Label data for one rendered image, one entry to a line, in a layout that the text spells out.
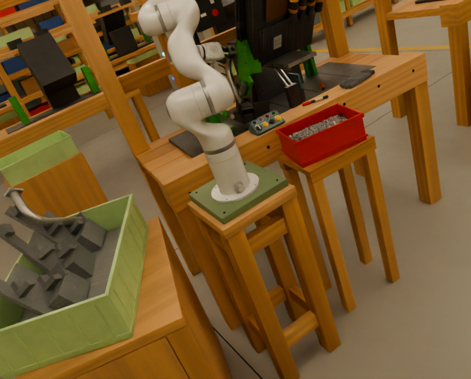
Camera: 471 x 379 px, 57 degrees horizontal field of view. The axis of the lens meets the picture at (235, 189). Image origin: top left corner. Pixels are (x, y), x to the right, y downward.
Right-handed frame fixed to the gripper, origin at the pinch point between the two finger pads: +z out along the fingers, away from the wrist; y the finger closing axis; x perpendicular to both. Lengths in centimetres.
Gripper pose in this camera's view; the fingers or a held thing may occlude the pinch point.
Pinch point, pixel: (230, 52)
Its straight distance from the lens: 226.5
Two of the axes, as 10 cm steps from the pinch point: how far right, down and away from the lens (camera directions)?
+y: -3.3, -8.8, 3.4
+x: -3.1, 4.4, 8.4
